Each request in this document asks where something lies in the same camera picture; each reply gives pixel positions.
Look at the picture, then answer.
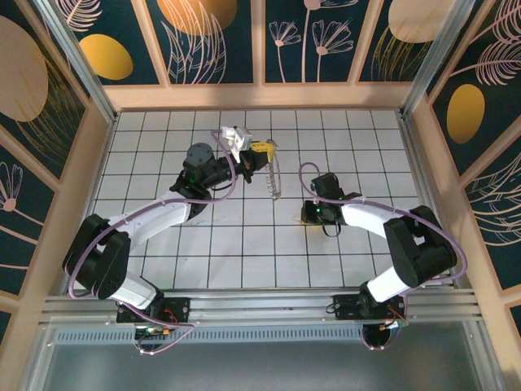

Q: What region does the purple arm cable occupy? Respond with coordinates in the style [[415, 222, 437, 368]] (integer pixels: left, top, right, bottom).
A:
[[67, 129, 239, 356], [299, 161, 467, 352]]

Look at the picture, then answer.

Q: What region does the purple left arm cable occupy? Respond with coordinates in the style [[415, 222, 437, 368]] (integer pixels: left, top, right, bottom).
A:
[[67, 129, 239, 356]]

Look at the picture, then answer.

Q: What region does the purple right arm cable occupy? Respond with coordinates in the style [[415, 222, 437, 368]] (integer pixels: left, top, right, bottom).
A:
[[299, 161, 467, 352]]

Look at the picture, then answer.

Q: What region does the small circuit board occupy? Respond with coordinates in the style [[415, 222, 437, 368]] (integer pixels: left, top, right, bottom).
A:
[[136, 323, 184, 340], [376, 315, 409, 332]]

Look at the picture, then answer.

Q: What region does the aluminium frame post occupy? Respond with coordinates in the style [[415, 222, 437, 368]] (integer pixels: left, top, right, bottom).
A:
[[398, 0, 478, 120], [31, 0, 122, 125]]

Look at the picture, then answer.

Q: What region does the grey metal panel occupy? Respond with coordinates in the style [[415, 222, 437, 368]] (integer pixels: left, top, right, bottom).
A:
[[24, 321, 501, 391]]

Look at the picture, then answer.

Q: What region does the slotted grey cable duct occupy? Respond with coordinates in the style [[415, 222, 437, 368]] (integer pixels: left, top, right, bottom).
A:
[[55, 327, 366, 345]]

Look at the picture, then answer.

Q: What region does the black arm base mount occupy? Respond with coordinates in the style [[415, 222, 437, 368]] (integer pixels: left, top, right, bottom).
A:
[[116, 296, 191, 325], [332, 293, 408, 327]]

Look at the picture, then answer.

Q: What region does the aluminium front rail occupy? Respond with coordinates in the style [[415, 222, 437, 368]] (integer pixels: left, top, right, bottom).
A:
[[40, 289, 484, 327]]

